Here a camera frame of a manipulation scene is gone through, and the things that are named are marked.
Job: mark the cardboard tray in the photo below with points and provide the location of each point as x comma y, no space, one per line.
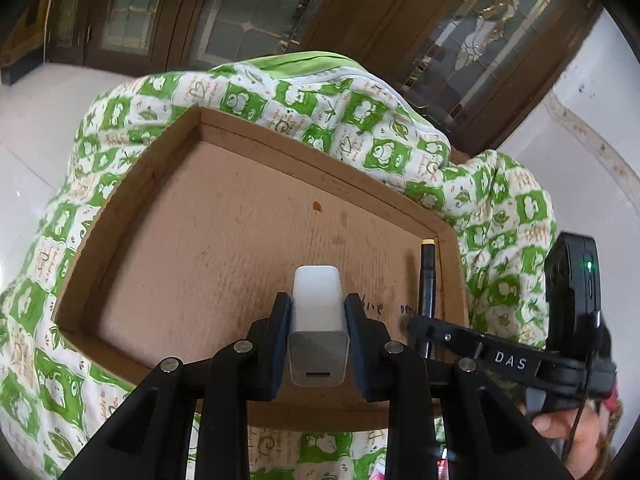
200,240

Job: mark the white charger adapter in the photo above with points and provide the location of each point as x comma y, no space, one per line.
317,310

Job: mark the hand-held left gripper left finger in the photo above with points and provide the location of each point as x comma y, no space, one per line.
280,345

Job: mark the green printed blanket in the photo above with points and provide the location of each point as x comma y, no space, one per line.
350,110

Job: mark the person's right hand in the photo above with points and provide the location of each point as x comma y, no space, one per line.
550,430

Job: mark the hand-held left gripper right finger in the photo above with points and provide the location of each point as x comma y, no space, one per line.
356,345

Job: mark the black marker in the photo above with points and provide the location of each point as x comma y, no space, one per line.
427,285

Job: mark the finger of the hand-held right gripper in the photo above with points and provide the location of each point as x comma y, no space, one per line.
480,346

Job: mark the wooden glass-panel door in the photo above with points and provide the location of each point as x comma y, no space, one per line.
250,10
130,15
490,35

